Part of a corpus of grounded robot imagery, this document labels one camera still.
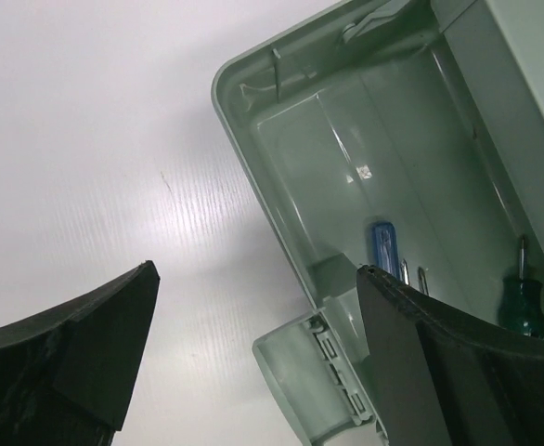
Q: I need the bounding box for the grey translucent tool box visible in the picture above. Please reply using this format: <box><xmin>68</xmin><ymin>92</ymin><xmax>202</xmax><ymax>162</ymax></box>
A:
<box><xmin>212</xmin><ymin>1</ymin><xmax>544</xmax><ymax>445</ymax></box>

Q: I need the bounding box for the red blue screwdriver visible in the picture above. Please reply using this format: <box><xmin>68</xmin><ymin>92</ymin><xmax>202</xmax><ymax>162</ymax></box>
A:
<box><xmin>400</xmin><ymin>259</ymin><xmax>410</xmax><ymax>285</ymax></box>

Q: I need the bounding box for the blue handled screwdriver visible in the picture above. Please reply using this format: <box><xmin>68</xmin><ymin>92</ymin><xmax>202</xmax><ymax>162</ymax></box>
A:
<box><xmin>370</xmin><ymin>221</ymin><xmax>401</xmax><ymax>279</ymax></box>

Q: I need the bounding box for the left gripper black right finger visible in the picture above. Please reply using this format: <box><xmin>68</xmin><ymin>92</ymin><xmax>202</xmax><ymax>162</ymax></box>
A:
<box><xmin>356</xmin><ymin>266</ymin><xmax>544</xmax><ymax>445</ymax></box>

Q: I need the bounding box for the green orange stubby screwdriver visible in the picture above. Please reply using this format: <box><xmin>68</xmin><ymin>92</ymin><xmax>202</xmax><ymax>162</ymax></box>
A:
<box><xmin>417</xmin><ymin>267</ymin><xmax>429</xmax><ymax>295</ymax></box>

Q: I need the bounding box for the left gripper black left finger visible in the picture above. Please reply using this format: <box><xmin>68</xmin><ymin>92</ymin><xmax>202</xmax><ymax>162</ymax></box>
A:
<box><xmin>0</xmin><ymin>261</ymin><xmax>160</xmax><ymax>445</ymax></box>

